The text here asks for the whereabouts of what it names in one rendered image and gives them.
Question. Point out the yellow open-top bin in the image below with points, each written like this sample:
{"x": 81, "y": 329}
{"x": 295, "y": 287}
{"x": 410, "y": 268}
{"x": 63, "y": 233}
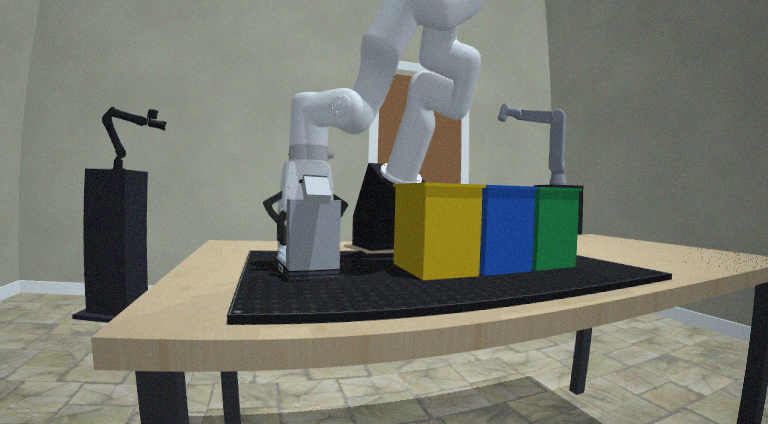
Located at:
{"x": 437, "y": 231}

